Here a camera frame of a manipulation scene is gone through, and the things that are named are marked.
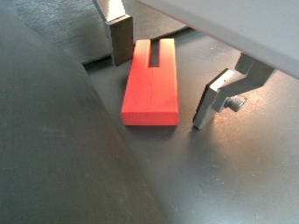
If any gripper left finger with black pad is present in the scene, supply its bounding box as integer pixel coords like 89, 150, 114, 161
93, 0, 134, 66

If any red double-square peg block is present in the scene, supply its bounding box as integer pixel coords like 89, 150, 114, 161
122, 38, 179, 126

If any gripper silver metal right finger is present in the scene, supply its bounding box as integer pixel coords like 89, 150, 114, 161
193, 53, 276, 130

